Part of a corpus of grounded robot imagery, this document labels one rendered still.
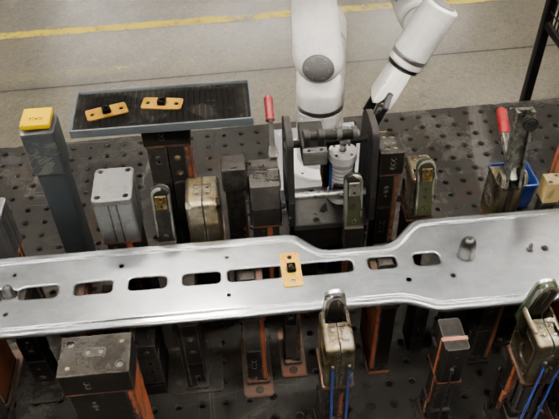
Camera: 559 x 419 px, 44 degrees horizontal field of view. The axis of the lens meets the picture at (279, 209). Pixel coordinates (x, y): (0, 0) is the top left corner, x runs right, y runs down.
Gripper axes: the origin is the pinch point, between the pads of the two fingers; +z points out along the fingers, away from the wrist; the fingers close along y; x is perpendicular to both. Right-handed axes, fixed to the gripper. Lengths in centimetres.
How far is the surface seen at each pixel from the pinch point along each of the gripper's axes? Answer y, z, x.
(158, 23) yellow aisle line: -223, 102, -78
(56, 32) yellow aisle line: -211, 129, -126
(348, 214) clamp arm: 38.2, 4.8, -2.5
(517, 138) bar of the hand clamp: 31.2, -23.1, 19.3
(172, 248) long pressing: 49, 23, -32
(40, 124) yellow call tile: 34, 19, -66
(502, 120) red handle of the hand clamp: 22.9, -22.2, 18.1
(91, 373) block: 79, 29, -36
